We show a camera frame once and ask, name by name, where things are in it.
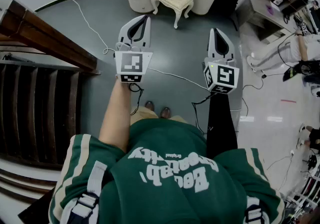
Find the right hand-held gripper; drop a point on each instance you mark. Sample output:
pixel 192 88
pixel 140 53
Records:
pixel 225 74

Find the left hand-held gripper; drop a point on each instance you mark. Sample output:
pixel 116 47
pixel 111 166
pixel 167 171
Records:
pixel 132 62

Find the person's right forearm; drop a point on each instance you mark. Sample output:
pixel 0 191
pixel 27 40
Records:
pixel 221 128

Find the person's left forearm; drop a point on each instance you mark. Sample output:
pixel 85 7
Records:
pixel 116 118

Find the grey desk with hutch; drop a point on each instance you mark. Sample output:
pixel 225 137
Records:
pixel 265 11

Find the brown shoe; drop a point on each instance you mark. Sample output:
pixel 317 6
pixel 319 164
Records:
pixel 165 112
pixel 149 105

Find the black and green bag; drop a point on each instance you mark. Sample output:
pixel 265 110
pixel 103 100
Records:
pixel 292 72

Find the khaki trousers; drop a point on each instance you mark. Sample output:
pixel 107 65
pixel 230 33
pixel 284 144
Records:
pixel 140 115

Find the green jersey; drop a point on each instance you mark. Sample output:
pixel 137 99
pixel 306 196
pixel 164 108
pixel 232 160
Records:
pixel 162 188

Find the white metal rack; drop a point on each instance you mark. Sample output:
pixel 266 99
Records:
pixel 307 198

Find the small picture frame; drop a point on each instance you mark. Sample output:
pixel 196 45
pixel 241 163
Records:
pixel 277 1

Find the dark wooden bed frame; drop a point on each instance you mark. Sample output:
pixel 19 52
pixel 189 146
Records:
pixel 37 88

